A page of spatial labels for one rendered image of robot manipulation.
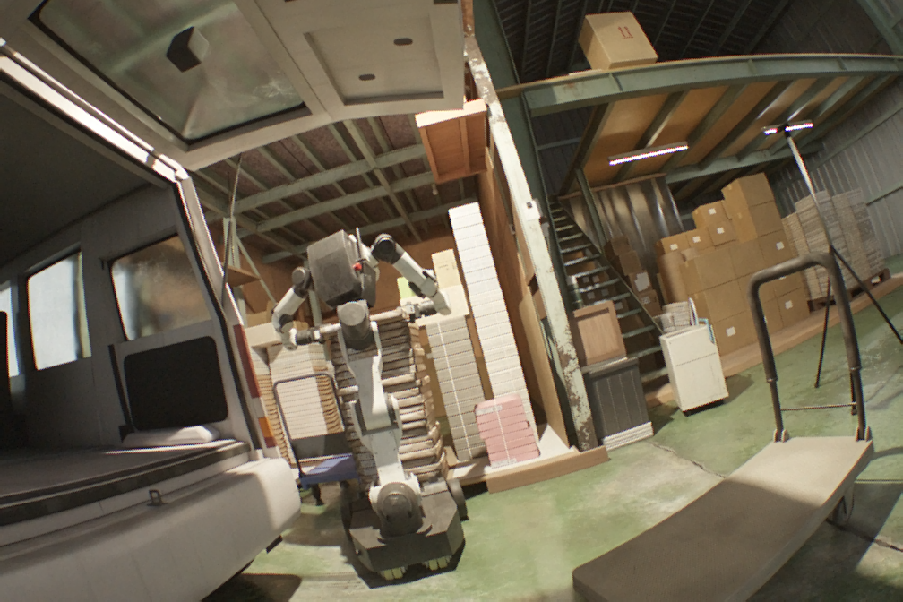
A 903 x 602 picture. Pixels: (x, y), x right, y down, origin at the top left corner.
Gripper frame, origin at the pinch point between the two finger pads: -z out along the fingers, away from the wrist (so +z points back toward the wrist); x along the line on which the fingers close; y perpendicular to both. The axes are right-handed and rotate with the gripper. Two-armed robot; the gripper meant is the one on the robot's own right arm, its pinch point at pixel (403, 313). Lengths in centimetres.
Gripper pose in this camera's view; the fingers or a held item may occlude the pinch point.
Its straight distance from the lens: 234.2
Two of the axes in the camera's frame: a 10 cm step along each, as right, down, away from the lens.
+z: 9.7, -2.4, -0.1
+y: 0.6, 2.1, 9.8
